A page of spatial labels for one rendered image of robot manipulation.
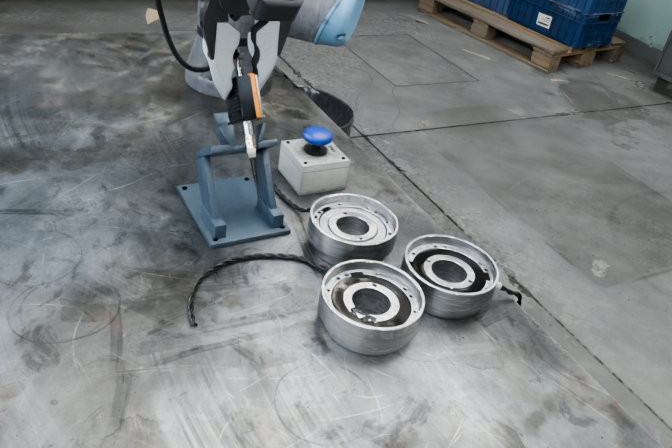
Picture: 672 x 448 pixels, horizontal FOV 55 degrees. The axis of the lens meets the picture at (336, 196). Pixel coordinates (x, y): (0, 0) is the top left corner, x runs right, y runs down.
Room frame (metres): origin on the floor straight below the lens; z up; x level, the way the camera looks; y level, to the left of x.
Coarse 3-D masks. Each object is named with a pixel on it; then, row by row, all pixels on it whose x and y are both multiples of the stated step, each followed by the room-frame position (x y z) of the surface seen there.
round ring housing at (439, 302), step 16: (416, 240) 0.60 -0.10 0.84; (432, 240) 0.61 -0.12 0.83; (448, 240) 0.62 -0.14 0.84; (464, 240) 0.62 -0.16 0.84; (432, 256) 0.59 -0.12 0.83; (448, 256) 0.60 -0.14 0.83; (480, 256) 0.60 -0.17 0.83; (432, 272) 0.56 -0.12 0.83; (448, 272) 0.59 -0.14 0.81; (464, 272) 0.58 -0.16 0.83; (496, 272) 0.57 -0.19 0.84; (432, 288) 0.52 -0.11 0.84; (432, 304) 0.52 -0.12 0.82; (448, 304) 0.52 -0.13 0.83; (464, 304) 0.52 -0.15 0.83; (480, 304) 0.53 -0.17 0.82
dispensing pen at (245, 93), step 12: (240, 60) 0.67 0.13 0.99; (240, 72) 0.66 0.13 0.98; (240, 84) 0.63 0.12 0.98; (240, 96) 0.63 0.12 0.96; (252, 96) 0.63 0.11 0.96; (228, 108) 0.65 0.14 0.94; (240, 108) 0.62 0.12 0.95; (252, 108) 0.63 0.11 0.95; (240, 120) 0.62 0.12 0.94; (252, 132) 0.63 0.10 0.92; (252, 144) 0.62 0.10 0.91; (252, 156) 0.61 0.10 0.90; (252, 168) 0.61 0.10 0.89
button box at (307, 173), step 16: (288, 144) 0.76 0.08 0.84; (304, 144) 0.77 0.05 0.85; (288, 160) 0.75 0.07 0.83; (304, 160) 0.73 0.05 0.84; (320, 160) 0.74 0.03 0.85; (336, 160) 0.74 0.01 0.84; (288, 176) 0.74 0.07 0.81; (304, 176) 0.71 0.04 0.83; (320, 176) 0.73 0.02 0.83; (336, 176) 0.74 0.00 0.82; (304, 192) 0.72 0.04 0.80
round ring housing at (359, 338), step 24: (360, 264) 0.54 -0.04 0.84; (384, 264) 0.54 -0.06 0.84; (360, 288) 0.51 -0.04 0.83; (384, 288) 0.52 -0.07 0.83; (408, 288) 0.53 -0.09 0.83; (336, 312) 0.46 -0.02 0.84; (384, 312) 0.51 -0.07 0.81; (336, 336) 0.46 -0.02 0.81; (360, 336) 0.44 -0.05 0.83; (384, 336) 0.45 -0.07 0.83; (408, 336) 0.46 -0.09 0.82
